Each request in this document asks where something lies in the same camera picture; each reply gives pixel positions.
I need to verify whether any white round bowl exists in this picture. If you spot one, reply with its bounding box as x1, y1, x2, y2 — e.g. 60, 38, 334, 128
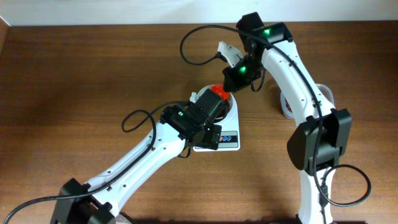
191, 84, 233, 121

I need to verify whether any orange measuring scoop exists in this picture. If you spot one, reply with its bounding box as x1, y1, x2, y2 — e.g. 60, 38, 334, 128
210, 83, 229, 100

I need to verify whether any clear plastic food container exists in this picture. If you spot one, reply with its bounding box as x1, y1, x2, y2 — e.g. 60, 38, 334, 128
280, 83, 335, 119

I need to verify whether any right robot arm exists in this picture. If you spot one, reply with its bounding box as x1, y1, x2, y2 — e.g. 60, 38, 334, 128
219, 12, 352, 223

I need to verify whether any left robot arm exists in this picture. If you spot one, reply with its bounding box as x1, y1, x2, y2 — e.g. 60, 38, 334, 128
51, 89, 227, 223

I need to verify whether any white digital kitchen scale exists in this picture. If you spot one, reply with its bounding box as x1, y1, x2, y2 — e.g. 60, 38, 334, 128
193, 95, 240, 152

